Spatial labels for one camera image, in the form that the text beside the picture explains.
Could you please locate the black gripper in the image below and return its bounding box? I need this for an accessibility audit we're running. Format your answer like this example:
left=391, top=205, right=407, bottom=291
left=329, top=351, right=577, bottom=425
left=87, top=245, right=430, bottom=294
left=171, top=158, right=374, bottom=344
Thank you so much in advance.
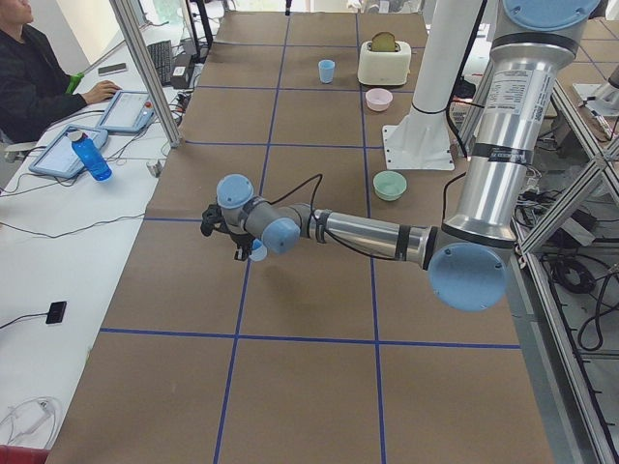
left=222, top=223, right=252, bottom=261

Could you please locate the light blue cup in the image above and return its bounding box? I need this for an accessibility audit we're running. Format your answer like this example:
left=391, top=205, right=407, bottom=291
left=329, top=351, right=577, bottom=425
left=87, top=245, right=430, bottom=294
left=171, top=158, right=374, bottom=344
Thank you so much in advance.
left=318, top=59, right=336, bottom=84
left=250, top=239, right=268, bottom=262

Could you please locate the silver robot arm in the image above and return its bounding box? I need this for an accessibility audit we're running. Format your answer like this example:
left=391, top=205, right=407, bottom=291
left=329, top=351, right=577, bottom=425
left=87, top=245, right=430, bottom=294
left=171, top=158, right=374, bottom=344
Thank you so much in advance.
left=201, top=1, right=604, bottom=311

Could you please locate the green bowl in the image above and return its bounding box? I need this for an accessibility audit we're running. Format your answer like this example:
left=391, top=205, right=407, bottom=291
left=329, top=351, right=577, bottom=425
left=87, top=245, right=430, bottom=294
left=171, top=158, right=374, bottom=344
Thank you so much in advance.
left=372, top=170, right=407, bottom=202

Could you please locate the teach pendant tablet far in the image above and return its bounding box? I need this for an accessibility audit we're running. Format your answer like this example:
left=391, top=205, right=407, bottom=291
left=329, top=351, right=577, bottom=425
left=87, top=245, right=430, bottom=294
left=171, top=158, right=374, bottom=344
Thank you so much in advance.
left=97, top=91, right=154, bottom=133

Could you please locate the teach pendant tablet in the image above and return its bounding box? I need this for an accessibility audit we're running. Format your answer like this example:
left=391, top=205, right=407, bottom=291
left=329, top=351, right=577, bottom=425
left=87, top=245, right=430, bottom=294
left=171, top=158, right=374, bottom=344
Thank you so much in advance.
left=97, top=91, right=154, bottom=133
left=29, top=125, right=108, bottom=179

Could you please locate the blue water bottle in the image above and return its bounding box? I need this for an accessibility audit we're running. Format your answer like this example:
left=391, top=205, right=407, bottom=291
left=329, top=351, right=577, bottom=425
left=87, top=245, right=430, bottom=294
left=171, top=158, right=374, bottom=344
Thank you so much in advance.
left=67, top=130, right=112, bottom=182

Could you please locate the pink bowl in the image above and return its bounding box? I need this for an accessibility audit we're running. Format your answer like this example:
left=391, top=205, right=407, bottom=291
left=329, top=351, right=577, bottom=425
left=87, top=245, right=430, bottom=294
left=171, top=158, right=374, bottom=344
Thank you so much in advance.
left=365, top=88, right=393, bottom=112

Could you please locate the teach pendant tablet near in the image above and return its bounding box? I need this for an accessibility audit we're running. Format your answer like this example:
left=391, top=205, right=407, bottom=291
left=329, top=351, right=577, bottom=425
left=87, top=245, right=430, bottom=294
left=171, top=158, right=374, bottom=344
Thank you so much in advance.
left=29, top=125, right=108, bottom=179

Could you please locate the black keyboard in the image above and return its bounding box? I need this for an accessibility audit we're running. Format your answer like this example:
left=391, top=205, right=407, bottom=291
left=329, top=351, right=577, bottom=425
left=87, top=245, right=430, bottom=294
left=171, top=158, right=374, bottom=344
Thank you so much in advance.
left=146, top=40, right=173, bottom=86

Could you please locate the black smartphone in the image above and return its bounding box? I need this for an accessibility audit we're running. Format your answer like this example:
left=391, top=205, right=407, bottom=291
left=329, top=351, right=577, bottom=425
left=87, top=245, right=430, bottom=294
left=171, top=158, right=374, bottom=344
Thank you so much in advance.
left=98, top=63, right=128, bottom=76

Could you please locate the cream toaster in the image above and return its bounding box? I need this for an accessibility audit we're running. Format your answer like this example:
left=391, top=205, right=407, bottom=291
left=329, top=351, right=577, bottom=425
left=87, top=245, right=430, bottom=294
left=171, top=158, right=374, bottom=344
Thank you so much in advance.
left=357, top=41, right=412, bottom=86

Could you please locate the bread slice in toaster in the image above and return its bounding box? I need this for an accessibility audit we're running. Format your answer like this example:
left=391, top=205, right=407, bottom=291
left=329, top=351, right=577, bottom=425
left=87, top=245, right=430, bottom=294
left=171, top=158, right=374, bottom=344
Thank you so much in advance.
left=370, top=31, right=398, bottom=52

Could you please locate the seated person in black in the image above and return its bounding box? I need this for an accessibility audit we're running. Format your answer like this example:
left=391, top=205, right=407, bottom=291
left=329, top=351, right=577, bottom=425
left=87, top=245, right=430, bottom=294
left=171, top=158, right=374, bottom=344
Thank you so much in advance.
left=1, top=1, right=120, bottom=143

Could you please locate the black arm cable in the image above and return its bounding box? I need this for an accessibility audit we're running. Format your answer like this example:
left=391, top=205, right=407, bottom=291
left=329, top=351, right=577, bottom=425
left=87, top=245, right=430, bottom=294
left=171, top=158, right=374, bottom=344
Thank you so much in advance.
left=263, top=173, right=468, bottom=262

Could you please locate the small black device with cable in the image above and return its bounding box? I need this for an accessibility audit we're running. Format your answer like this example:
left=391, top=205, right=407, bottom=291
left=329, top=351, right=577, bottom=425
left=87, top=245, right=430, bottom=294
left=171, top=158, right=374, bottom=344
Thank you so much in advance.
left=45, top=301, right=67, bottom=325

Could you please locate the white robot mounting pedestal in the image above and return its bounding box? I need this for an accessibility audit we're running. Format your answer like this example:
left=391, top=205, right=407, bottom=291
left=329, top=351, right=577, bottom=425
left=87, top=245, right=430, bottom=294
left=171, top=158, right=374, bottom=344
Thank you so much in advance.
left=382, top=0, right=486, bottom=170

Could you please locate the aluminium frame post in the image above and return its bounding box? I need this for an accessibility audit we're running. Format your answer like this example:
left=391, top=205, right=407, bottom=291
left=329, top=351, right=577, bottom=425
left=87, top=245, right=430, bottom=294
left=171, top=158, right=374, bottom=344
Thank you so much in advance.
left=109, top=0, right=181, bottom=148

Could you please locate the white coiled cable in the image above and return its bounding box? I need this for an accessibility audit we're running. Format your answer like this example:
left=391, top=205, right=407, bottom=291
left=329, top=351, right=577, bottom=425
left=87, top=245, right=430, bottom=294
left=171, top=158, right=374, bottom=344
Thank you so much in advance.
left=0, top=395, right=60, bottom=449

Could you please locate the aluminium frame rack right side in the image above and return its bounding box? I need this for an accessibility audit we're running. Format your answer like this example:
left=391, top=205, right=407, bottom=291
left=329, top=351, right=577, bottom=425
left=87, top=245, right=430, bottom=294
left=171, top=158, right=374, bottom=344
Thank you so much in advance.
left=458, top=0, right=619, bottom=464

